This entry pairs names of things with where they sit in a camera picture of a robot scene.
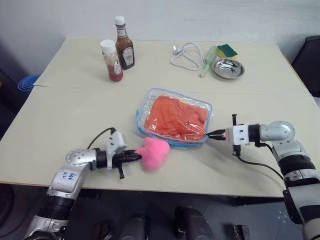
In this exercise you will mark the clear plastic pouch blue trim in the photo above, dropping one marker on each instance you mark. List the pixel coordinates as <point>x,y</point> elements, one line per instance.
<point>147,102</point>

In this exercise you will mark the green plastic brush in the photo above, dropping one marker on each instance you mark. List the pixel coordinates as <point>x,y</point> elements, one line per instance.
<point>210,56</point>

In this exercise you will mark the orange cloth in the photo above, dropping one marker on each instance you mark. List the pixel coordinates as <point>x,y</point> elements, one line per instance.
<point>175,117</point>

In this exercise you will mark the dark rounded shape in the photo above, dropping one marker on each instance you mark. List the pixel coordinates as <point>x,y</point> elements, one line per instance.
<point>192,225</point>
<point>135,227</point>

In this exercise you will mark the small steel bowl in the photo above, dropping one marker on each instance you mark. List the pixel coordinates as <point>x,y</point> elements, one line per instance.
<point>228,68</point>

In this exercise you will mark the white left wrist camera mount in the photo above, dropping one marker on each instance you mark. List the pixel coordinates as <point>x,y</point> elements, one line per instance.
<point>116,141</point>

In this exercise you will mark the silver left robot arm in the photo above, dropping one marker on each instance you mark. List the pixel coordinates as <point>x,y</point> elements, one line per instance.
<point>77,157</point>

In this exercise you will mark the tall brown sauce bottle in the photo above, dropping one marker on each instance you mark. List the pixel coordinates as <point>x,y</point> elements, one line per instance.
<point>125,52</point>

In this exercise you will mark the black table frame bar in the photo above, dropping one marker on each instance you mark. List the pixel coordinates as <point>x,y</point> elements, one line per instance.
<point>255,200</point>

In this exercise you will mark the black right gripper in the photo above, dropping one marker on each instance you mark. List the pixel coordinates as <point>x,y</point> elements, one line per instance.
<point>234,119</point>

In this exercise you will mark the black chair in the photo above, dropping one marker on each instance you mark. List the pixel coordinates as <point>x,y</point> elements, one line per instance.
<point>307,65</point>

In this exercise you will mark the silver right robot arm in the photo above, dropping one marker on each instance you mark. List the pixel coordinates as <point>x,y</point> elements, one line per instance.
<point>280,130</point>

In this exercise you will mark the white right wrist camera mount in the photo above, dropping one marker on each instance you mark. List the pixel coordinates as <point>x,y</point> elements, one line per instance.
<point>238,134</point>

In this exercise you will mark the pink fluffy cloth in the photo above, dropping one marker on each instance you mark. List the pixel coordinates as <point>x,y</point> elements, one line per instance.
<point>153,153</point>

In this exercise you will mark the small ketchup bottle white cap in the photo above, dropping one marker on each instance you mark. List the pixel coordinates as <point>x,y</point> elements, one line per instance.
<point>113,65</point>

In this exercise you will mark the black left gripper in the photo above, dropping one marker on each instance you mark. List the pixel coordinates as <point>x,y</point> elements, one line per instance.
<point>118,158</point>

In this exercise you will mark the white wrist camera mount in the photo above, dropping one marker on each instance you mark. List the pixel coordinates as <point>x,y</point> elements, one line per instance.
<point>116,141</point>
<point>238,134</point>

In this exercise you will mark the yellow green sponge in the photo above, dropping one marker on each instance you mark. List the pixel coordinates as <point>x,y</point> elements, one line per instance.
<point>227,50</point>

